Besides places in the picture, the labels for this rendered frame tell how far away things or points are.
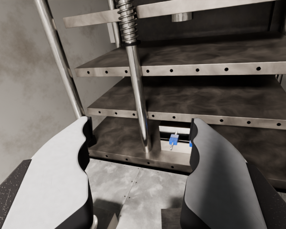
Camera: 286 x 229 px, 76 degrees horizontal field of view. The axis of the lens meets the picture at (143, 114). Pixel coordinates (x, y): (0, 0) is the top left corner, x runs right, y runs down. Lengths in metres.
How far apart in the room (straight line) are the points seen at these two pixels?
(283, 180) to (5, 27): 2.23
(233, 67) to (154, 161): 0.61
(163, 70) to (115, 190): 0.61
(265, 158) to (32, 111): 2.02
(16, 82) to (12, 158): 0.74
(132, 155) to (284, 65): 0.83
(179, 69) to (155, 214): 0.62
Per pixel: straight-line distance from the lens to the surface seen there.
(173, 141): 1.02
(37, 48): 2.24
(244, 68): 0.86
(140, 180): 0.96
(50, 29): 1.06
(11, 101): 2.09
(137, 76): 0.88
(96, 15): 1.00
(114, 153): 1.17
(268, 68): 0.87
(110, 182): 0.99
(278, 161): 1.16
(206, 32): 1.63
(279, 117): 0.99
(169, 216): 0.71
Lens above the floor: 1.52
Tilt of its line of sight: 29 degrees down
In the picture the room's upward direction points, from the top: 9 degrees counter-clockwise
